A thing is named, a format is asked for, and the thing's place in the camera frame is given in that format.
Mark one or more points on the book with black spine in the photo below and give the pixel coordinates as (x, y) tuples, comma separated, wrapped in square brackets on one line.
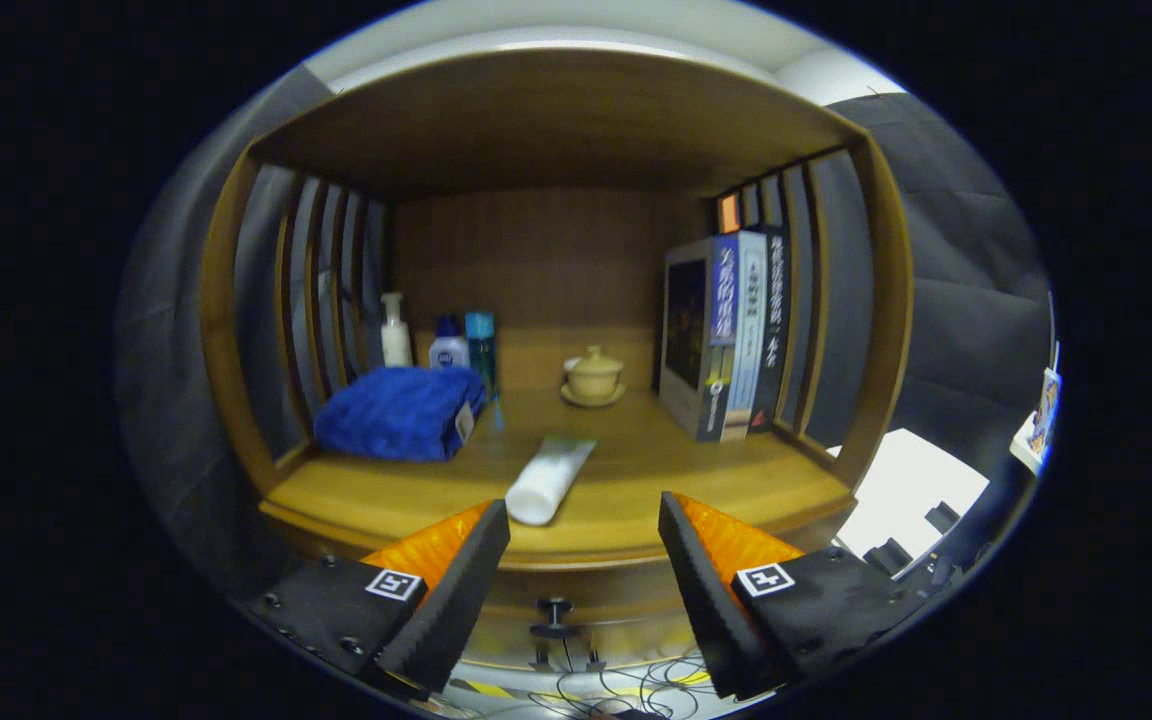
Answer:
[(774, 340)]

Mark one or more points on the white green cosmetic tube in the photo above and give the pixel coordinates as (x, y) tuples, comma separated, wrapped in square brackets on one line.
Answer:
[(546, 485)]

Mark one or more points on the wooden countertop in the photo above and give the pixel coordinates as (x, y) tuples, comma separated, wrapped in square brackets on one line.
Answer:
[(636, 470)]

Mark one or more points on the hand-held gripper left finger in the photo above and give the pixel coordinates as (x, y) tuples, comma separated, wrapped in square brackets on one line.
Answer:
[(456, 600)]

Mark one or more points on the wooden drawer with black knob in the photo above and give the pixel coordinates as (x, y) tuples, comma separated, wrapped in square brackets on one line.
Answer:
[(616, 605)]

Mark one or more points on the book with pale spine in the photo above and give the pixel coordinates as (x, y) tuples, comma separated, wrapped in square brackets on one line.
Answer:
[(748, 340)]

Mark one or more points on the wooden cabinet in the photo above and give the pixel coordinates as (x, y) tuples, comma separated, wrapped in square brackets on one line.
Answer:
[(536, 270)]

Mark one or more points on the small black box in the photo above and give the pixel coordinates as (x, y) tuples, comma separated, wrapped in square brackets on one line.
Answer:
[(943, 518)]

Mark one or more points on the patterned paper cup with straw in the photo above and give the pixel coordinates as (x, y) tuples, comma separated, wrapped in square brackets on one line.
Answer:
[(1046, 410)]

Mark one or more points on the beige lidded teacup with saucer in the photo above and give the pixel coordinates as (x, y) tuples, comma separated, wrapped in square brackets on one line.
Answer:
[(594, 380)]

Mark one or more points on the white side shelf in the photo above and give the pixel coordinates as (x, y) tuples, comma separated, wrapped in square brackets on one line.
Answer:
[(1026, 450)]

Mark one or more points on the book with blue spine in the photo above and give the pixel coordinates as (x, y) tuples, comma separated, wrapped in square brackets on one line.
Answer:
[(686, 330)]

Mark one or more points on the blue towel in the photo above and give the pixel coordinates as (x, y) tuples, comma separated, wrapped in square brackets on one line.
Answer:
[(396, 415)]

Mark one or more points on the teal transparent bottle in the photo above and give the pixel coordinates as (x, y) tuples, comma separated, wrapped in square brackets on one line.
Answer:
[(481, 350)]

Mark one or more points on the white box cabinet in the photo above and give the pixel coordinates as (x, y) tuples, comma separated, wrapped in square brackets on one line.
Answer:
[(906, 480)]

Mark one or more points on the white lotion bottle blue cap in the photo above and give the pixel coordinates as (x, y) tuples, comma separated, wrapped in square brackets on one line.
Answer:
[(448, 352)]

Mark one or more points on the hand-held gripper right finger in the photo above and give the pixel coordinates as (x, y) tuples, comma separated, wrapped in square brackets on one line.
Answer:
[(711, 600)]

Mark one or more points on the white pump bottle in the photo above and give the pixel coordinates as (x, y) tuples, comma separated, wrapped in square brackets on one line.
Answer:
[(396, 345)]

